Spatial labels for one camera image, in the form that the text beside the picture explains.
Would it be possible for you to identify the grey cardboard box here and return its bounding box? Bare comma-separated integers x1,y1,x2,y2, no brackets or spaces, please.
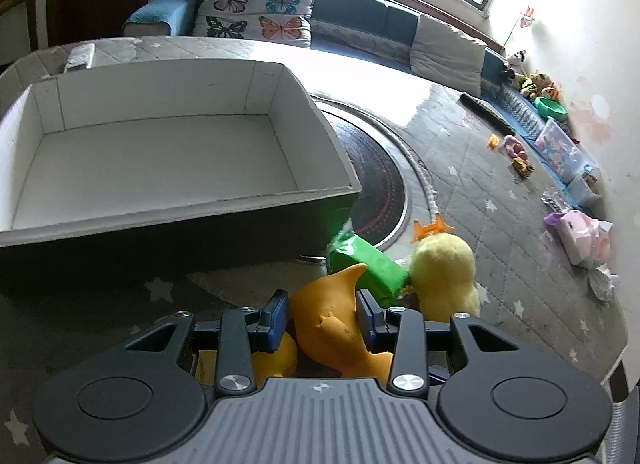
1,58,361,266

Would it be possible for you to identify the clear plastic storage box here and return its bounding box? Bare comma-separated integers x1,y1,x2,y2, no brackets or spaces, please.
534,119,599,185

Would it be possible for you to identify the blue sofa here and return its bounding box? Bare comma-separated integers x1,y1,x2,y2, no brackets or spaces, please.
122,0,546,139

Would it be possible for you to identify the round black induction cooktop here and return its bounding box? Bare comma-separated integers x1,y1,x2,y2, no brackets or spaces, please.
312,95,438,251

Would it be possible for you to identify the grey cushion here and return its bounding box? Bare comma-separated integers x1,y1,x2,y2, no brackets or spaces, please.
409,14,486,97

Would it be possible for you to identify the green bowl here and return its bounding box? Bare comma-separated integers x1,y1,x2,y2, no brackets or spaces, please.
534,97,567,122

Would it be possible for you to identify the butterfly print pillow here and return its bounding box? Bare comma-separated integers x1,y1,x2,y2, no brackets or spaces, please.
192,0,316,48

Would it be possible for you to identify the pile of stuffed toys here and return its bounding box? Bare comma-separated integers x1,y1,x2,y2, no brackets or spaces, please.
506,50,560,102

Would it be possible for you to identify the silver remote on table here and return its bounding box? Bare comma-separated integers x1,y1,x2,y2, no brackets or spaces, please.
64,42,96,73

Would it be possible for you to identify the black remote control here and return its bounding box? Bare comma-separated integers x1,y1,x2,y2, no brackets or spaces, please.
460,92,515,136

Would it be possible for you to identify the small orange toy piece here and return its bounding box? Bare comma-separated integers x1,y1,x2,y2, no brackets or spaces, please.
487,134,500,150

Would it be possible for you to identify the pink toy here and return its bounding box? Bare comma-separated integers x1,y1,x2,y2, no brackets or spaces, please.
501,135,528,161

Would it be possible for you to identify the yellow plush chick toy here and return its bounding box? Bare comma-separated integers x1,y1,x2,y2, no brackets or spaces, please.
408,213,480,322

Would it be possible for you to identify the yellow toy truck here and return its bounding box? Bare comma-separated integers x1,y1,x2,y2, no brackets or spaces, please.
511,157,534,178

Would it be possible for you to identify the orange rubber duck toy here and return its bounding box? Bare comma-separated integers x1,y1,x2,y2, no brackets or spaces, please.
288,264,393,385

